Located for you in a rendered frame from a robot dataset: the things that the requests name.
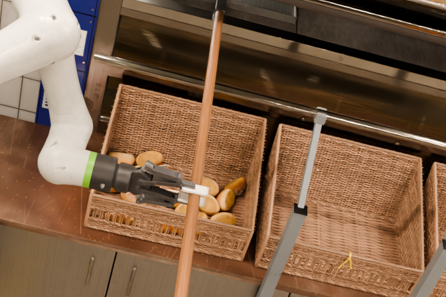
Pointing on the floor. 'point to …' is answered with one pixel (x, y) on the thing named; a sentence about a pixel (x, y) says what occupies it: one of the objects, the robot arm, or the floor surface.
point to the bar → (435, 268)
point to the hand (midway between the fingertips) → (193, 194)
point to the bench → (103, 242)
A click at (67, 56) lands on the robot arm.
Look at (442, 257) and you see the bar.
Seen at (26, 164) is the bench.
